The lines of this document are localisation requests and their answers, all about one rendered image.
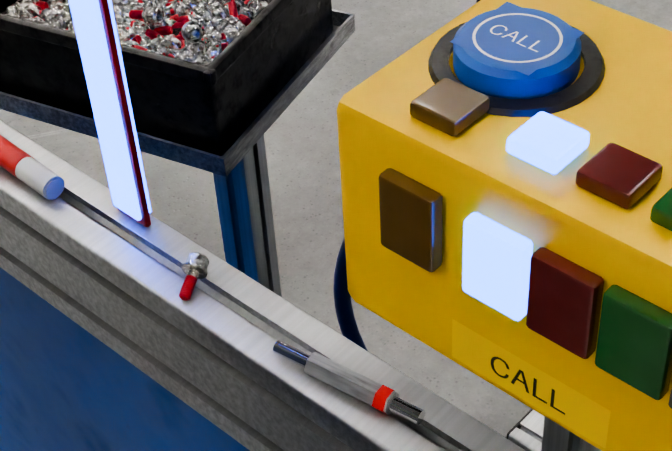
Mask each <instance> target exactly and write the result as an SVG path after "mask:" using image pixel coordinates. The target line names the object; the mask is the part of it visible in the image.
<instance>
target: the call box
mask: <svg viewBox="0 0 672 451"><path fill-rule="evenodd" d="M506 2H510V3H512V4H515V5H517V6H520V7H522V8H531V9H536V10H541V11H544V12H547V13H550V14H553V15H555V16H557V17H559V18H560V19H562V20H563V21H565V22H566V23H568V24H569V25H570V26H571V27H572V28H575V29H577V30H580V31H582V32H585V33H584V34H582V35H581V36H580V40H581V59H580V70H579V73H578V76H577V78H576V79H575V81H574V82H573V83H572V84H571V85H570V86H569V87H567V88H565V89H564V90H561V91H559V92H557V93H554V94H551V95H547V96H543V97H538V98H530V99H508V98H499V97H495V96H490V95H487V96H488V97H489V99H490V105H489V110H488V112H487V113H486V114H484V115H483V116H482V117H480V118H479V119H478V120H477V121H475V122H474V123H473V124H471V125H470V126H469V127H468V128H466V129H465V130H464V131H462V132H461V133H460V134H459V135H457V136H455V137H453V136H450V135H448V134H446V133H444V132H442V131H440V130H437V129H435V128H433V127H431V126H429V125H427V124H425V123H423V122H421V121H419V120H417V119H415V118H413V117H412V116H411V115H410V103H411V102H412V100H414V99H415V98H417V97H418V96H419V95H421V94H422V93H423V92H425V91H426V90H428V89H429V88H430V87H432V86H433V85H434V84H436V83H437V82H439V81H440V80H441V79H443V78H449V79H451V80H453V81H456V82H458V83H460V84H462V85H464V84H463V83H462V82H461V81H460V80H459V79H458V78H457V76H456V74H455V72H454V68H453V43H451V42H450V41H452V40H453V39H454V37H455V35H456V32H457V31H458V30H459V29H460V27H461V26H463V25H464V24H465V23H466V22H468V21H469V20H471V19H472V18H474V17H476V16H477V15H480V14H482V13H484V12H487V11H491V10H495V9H497V8H499V7H500V6H501V5H503V4H504V3H506ZM541 111H543V112H546V113H548V114H550V115H553V116H555V117H557V118H559V119H562V120H564V121H566V122H568V123H571V124H573V125H575V126H577V127H579V128H582V129H584V130H586V131H588V132H589V134H590V139H589V145H588V147H587V148H586V149H585V150H584V151H583V152H581V153H580V154H579V155H578V156H577V157H576V158H574V159H573V160H572V161H571V162H570V163H569V164H567V165H566V166H565V167H564V168H563V169H562V170H560V171H559V172H558V173H557V174H551V173H549V172H547V171H545V170H543V169H541V168H538V167H536V166H534V165H532V164H530V163H528V162H526V161H524V160H522V159H520V158H518V157H515V156H513V155H511V154H509V153H508V152H507V150H506V141H507V138H508V137H509V136H510V135H511V134H512V133H514V132H515V131H516V130H517V129H518V128H520V127H521V126H522V125H523V124H525V123H526V122H527V121H528V120H530V119H531V118H532V117H533V116H535V115H536V114H537V113H538V112H541ZM337 122H338V139H339V155H340V171H341V188H342V204H343V221H344V237H345V253H346V270H347V286H348V292H349V294H350V296H351V297H352V298H353V299H354V301H355V302H357V303H358V304H360V305H362V306H363V307H365V308H367V309H368V310H370V311H372V312H373V313H375V314H377V315H378V316H380V317H381V318H383V319H385V320H386V321H388V322H390V323H391V324H393V325H395V326H396V327H398V328H400V329H401V330H403V331H405V332H406V333H408V334H410V335H411V336H413V337H415V338H416V339H418V340H420V341H421V342H423V343H424V344H426V345H428V346H429V347H431V348H433V349H434V350H436V351H438V352H439V353H441V354H443V355H444V356H446V357H448V358H449V359H451V360H453V361H454V362H456V363H458V364H459V365H461V366H462V367H464V368H466V369H467V370H469V371H471V372H472V373H474V374H476V375H477V376H479V377H481V378H482V379H484V380H486V381H487V382H489V383H491V384H492V385H494V386H496V387H497V388H499V389H500V390H502V391H504V392H505V393H507V394H509V395H510V396H512V397H514V398H515V399H517V400H519V401H520V402H522V403H524V404H525V405H527V406H529V407H530V408H532V409H534V410H535V411H537V412H539V413H540V414H542V415H543V416H545V417H547V418H548V419H550V420H552V421H553V422H555V423H557V424H558V425H560V426H562V427H563V428H565V429H567V430H568V431H570V432H572V433H573V434H575V435H577V436H578V437H580V438H581V439H583V440H585V441H586V442H588V443H590V444H591V445H593V446H595V447H596V448H598V449H600V450H601V451H672V409H671V408H670V407H669V405H668V403H669V398H670V393H671V387H672V374H671V380H670V385H669V390H668V392H667V393H666V394H665V396H664V397H663V398H662V399H661V400H655V399H653V398H651V397H650V396H648V395H646V394H644V393H643V392H641V391H639V390H637V389H636V388H634V387H632V386H630V385H628V384H627V383H625V382H623V381H621V380H620V379H618V378H616V377H614V376H612V375H611V374H609V373H607V372H605V371H604V370H602V369H600V368H598V367H597V366H596V365H595V357H596V350H595V352H594V353H593V354H592V355H591V356H590V357H589V358H588V359H582V358H581V357H579V356H577V355H575V354H574V353H572V352H570V351H568V350H566V349H565V348H563V347H561V346H559V345H558V344H556V343H554V342H552V341H550V340H549V339H547V338H545V337H543V336H542V335H540V334H538V333H536V332H535V331H533V330H531V329H529V328H528V327H527V325H526V319H527V314H526V315H525V316H524V317H523V318H522V319H521V320H520V321H515V320H513V319H511V318H510V317H508V316H506V315H504V314H503V313H501V312H499V311H497V310H496V309H494V308H492V307H490V306H488V305H487V304H485V303H483V302H481V301H480V300H478V299H476V298H474V297H473V296H471V295H469V294H467V293H465V292H464V291H463V289H462V272H463V227H464V220H465V219H466V218H467V217H468V216H469V215H470V214H471V213H473V212H477V213H479V214H481V215H483V216H485V217H487V218H489V219H491V220H493V221H495V222H497V223H498V224H500V225H502V226H504V227H506V228H508V229H510V230H512V231H514V232H516V233H518V234H520V235H522V236H524V237H526V238H527V239H529V240H531V241H532V243H533V252H532V254H533V253H534V252H535V251H536V250H537V249H539V248H540V247H545V248H547V249H549V250H551V251H553V252H554V253H556V254H558V255H560V256H562V257H564V258H566V259H568V260H570V261H572V262H574V263H576V264H578V265H580V266H581V267H583V268H585V269H587V270H589V271H591V272H593V273H595V274H597V275H599V276H601V277H602V278H603V279H604V289H603V295H604V293H605V291H606V290H607V289H608V288H609V287H610V286H611V285H618V286H620V287H622V288H624V289H626V290H628V291H630V292H632V293H634V294H636V295H637V296H639V297H641V298H643V299H645V300H647V301H649V302H651V303H653V304H655V305H657V306H659V307H661V308H663V309H664V310H666V311H668V312H670V313H672V231H670V230H668V229H666V228H664V227H662V226H660V225H658V224H655V223H653V222H652V221H651V219H650V216H651V209H652V206H653V205H654V204H655V203H656V202H657V201H658V200H659V199H660V198H661V197H662V196H663V195H664V194H666V193H667V192H668V191H669V190H670V189H671V188H672V31H669V30H667V29H664V28H662V27H659V26H656V25H654V24H651V23H648V22H646V21H643V20H641V19H638V18H635V17H633V16H630V15H628V14H625V13H622V12H620V11H617V10H614V9H612V8H609V7H607V6H604V5H601V4H599V3H596V2H593V1H591V0H480V1H479V2H478V3H476V4H475V5H473V6H472V7H470V8H469V9H467V10H466V11H465V12H463V13H462V14H460V15H459V16H457V17H456V18H454V19H453V20H452V21H450V22H449V23H447V24H446V25H444V26H443V27H441V28H440V29H439V30H437V31H436V32H434V33H433V34H431V35H430V36H428V37H427V38H425V39H424V40H423V41H421V42H420V43H418V44H417V45H415V46H414V47H412V48H411V49H410V50H408V51H407V52H405V53H404V54H402V55H401V56H399V57H398V58H397V59H395V60H394V61H392V62H391V63H389V64H388V65H386V66H385V67H384V68H382V69H381V70H379V71H378V72H376V73H375V74H373V75H372V76H370V77H369V78H368V79H366V80H365V81H363V82H362V83H360V84H359V85H357V86H356V87H355V88H353V89H352V90H350V91H349V92H347V93H346V94H344V95H343V97H342V98H341V100H340V101H339V104H338V107H337ZM608 143H615V144H617V145H620V146H622V147H624V148H626V149H629V150H631V151H633V152H635V153H637V154H640V155H642V156H644V157H646V158H649V159H651V160H653V161H655V162H658V163H660V164H661V165H662V167H663V169H662V176H661V179H660V180H659V182H657V183H656V184H655V185H654V186H653V187H652V188H651V189H650V190H649V191H648V192H647V193H646V194H645V195H644V196H643V197H641V198H640V199H639V200H638V201H637V202H636V203H635V204H634V205H633V206H632V207H631V208H629V209H624V208H622V207H620V206H618V205H616V204H614V203H612V202H609V201H607V200H605V199H603V198H601V197H599V196H597V195H595V194H593V193H591V192H589V191H586V190H584V189H582V188H580V187H578V186H577V185H576V173H577V171H578V169H579V168H581V167H582V166H583V165H584V164H585V163H586V162H588V161H589V160H590V159H591V158H592V157H593V156H594V155H596V154H597V153H598V152H599V151H600V150H601V149H602V148H604V147H605V146H606V145H607V144H608ZM387 168H392V169H394V170H396V171H398V172H400V173H402V174H404V175H406V176H408V177H410V178H412V179H414V180H415V181H417V182H419V183H421V184H423V185H425V186H427V187H429V188H431V189H433V190H435V191H437V192H439V193H440V194H441V195H442V197H443V229H442V264H441V266H440V267H439V268H438V269H437V270H436V271H435V272H432V273H431V272H428V271H426V270H425V269H423V268H421V267H419V266H418V265H416V264H414V263H412V262H410V261H409V260H407V259H405V258H403V257H402V256H400V255H398V254H396V253H395V252H393V251H391V250H389V249H387V248H386V247H384V246H383V245H382V244H381V235H380V207H379V179H378V178H379V175H380V174H381V173H382V172H383V171H384V170H386V169H387Z"/></svg>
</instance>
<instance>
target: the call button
mask: <svg viewBox="0 0 672 451"><path fill-rule="evenodd" d="M584 33H585V32H582V31H580V30H577V29H575V28H572V27H571V26H570V25H569V24H568V23H566V22H565V21H563V20H562V19H560V18H559V17H557V16H555V15H553V14H550V13H547V12H544V11H541V10H536V9H531V8H522V7H520V6H517V5H515V4H512V3H510V2H506V3H504V4H503V5H501V6H500V7H499V8H497V9H495V10H491V11H487V12H484V13H482V14H480V15H477V16H476V17H474V18H472V19H471V20H469V21H468V22H466V23H465V24H464V25H463V26H461V27H460V29H459V30H458V31H457V32H456V35H455V37H454V39H453V40H452V41H450V42H451V43H453V68H454V72H455V74H456V76H457V78H458V79H459V80H460V81H461V82H462V83H463V84H464V85H466V86H468V87H470V88H472V89H473V90H476V91H478V92H481V93H483V94H486V95H490V96H495V97H499V98H508V99H530V98H538V97H543V96H547V95H551V94H554V93H557V92H559V91H561V90H564V89H565V88H567V87H569V86H570V85H571V84H572V83H573V82H574V81H575V79H576V78H577V76H578V73H579V70H580V59H581V40H580V36H581V35H582V34H584Z"/></svg>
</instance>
